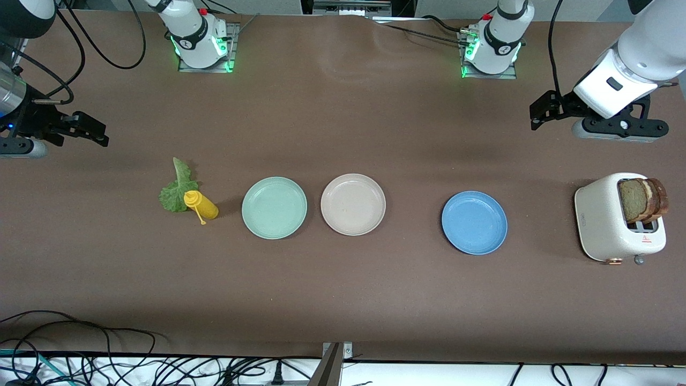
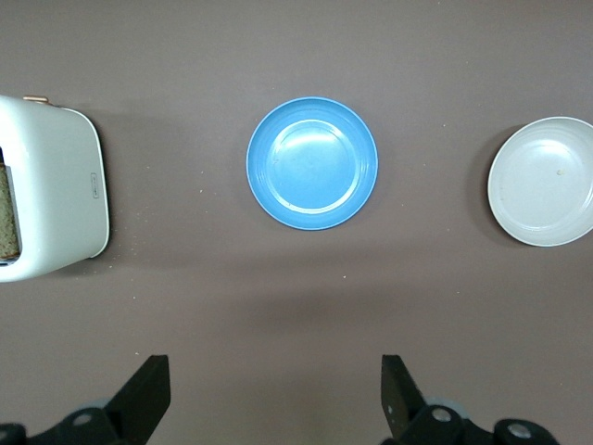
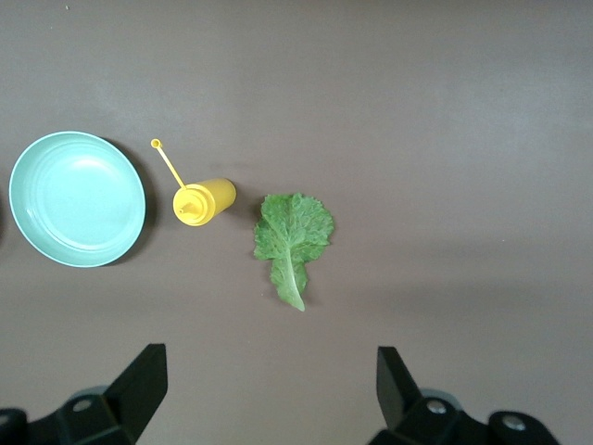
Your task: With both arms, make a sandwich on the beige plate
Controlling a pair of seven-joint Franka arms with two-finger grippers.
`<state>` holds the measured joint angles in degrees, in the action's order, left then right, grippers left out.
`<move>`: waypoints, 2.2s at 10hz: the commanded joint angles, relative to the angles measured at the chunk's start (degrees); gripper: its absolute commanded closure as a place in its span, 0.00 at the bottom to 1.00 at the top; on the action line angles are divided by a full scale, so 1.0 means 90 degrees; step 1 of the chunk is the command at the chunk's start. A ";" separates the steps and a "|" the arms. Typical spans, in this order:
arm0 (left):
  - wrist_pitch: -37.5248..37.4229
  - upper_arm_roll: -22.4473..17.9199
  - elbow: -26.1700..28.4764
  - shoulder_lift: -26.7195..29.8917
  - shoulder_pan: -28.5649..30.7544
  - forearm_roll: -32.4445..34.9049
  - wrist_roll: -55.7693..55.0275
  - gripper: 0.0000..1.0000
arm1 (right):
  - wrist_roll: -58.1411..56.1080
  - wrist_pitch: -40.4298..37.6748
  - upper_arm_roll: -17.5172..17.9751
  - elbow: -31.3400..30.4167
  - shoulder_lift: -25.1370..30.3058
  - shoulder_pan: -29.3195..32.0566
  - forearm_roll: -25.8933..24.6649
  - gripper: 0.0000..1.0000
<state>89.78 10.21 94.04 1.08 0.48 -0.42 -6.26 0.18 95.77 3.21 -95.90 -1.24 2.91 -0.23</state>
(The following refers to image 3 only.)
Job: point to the yellow mustard squeeze bottle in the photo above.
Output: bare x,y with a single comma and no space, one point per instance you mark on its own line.
204,204

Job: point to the green plate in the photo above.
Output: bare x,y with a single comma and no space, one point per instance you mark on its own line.
76,199

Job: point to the green lettuce leaf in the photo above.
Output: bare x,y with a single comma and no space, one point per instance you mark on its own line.
292,232

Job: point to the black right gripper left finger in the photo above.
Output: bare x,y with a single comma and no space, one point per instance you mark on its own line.
116,417

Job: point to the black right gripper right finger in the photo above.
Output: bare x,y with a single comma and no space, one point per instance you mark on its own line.
417,422

